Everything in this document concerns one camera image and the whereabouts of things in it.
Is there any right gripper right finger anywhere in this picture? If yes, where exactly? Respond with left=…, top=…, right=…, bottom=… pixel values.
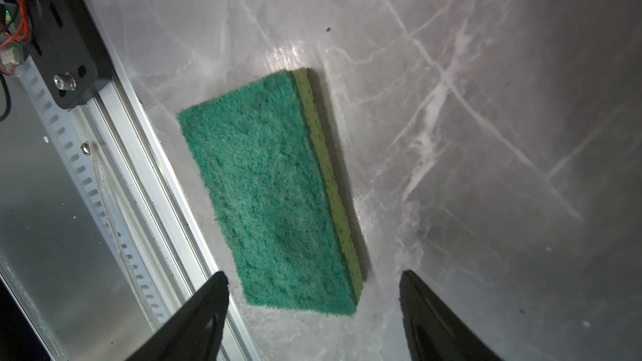
left=400, top=270, right=499, bottom=361

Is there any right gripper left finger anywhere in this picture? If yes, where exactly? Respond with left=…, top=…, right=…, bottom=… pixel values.
left=129, top=271, right=229, bottom=361

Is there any green scouring pad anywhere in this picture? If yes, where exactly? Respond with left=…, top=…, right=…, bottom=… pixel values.
left=177, top=69, right=364, bottom=316

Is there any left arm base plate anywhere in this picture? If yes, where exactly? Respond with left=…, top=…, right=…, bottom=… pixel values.
left=30, top=0, right=114, bottom=110

